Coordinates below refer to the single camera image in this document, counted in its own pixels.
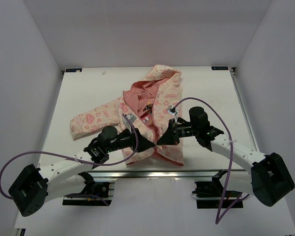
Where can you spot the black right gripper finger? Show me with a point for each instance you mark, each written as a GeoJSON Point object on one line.
{"type": "Point", "coordinates": [168, 140]}
{"type": "Point", "coordinates": [171, 128]}

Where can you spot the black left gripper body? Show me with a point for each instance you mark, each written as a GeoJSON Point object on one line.
{"type": "Point", "coordinates": [123, 141]}

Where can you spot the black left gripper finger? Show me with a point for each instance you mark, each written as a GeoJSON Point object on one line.
{"type": "Point", "coordinates": [144, 142]}
{"type": "Point", "coordinates": [142, 148]}

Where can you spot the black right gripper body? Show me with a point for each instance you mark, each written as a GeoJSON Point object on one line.
{"type": "Point", "coordinates": [187, 130]}

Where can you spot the pink and cream printed jacket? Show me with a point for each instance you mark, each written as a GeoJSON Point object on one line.
{"type": "Point", "coordinates": [148, 100]}

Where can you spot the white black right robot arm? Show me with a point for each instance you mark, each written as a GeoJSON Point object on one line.
{"type": "Point", "coordinates": [265, 176]}

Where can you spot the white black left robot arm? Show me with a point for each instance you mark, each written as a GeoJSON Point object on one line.
{"type": "Point", "coordinates": [35, 186]}

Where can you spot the blue label sticker right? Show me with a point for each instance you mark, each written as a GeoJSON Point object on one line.
{"type": "Point", "coordinates": [218, 68]}

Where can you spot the blue label sticker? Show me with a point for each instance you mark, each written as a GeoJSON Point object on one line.
{"type": "Point", "coordinates": [218, 68]}
{"type": "Point", "coordinates": [73, 70]}

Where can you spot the blue label sticker left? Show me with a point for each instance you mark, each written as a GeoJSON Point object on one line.
{"type": "Point", "coordinates": [73, 70]}

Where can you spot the aluminium table edge rail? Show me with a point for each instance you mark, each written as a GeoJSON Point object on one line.
{"type": "Point", "coordinates": [153, 174]}

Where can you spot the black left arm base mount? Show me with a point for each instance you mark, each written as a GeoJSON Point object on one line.
{"type": "Point", "coordinates": [98, 194]}

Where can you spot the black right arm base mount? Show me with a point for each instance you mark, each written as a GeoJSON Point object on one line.
{"type": "Point", "coordinates": [208, 195]}

